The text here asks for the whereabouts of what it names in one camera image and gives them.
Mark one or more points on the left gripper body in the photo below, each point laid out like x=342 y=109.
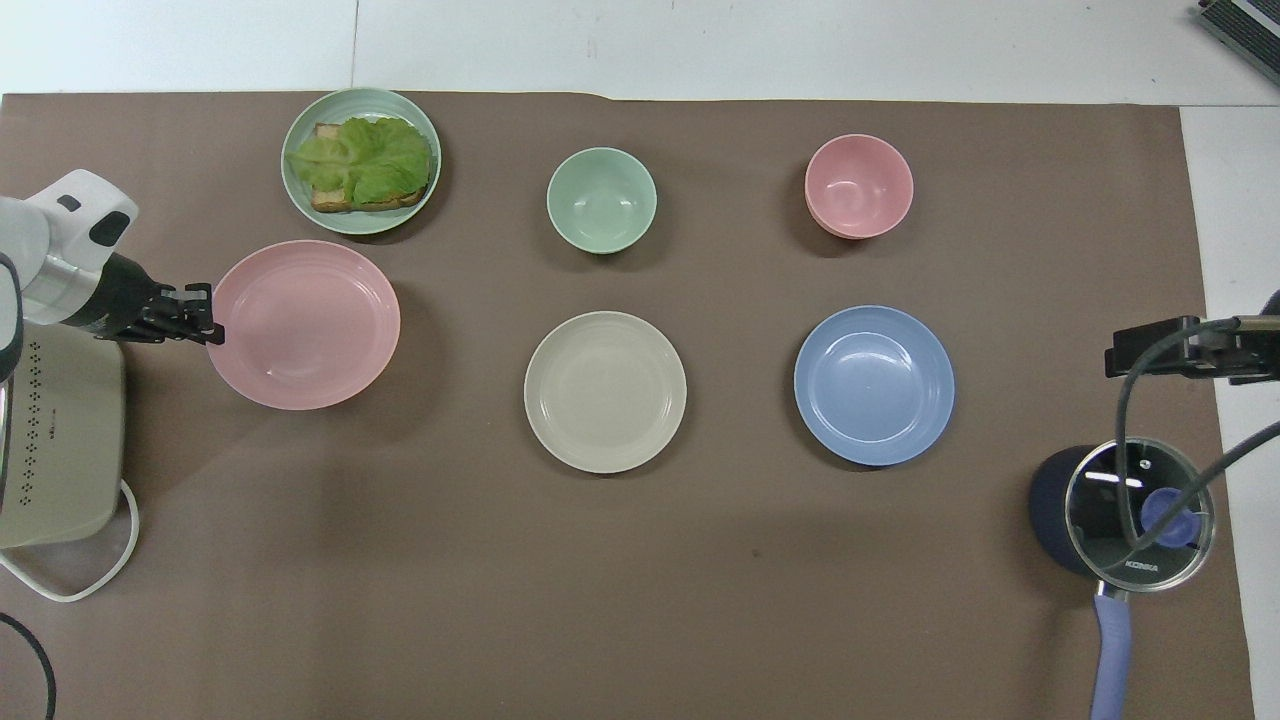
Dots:
x=115 y=295

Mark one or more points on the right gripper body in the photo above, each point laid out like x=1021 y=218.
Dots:
x=1240 y=350

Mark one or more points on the beige kitchen appliance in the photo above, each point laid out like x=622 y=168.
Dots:
x=60 y=440

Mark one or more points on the pink plate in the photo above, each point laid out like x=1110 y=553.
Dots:
x=305 y=325

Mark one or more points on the green plate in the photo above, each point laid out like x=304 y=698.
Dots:
x=300 y=205

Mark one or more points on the glass lid blue knob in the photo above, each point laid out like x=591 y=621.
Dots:
x=1100 y=530

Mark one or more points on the toast slice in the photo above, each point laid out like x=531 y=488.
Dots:
x=328 y=200

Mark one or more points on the green lettuce leaf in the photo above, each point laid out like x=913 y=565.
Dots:
x=365 y=158

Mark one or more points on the grey ribbed device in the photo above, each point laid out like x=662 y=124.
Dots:
x=1245 y=20

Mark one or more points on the blue plate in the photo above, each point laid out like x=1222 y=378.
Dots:
x=874 y=386

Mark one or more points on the pink bowl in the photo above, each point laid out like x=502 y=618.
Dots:
x=858 y=185

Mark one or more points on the green bowl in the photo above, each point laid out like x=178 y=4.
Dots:
x=601 y=198

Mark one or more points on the beige plate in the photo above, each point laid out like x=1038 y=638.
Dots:
x=605 y=392

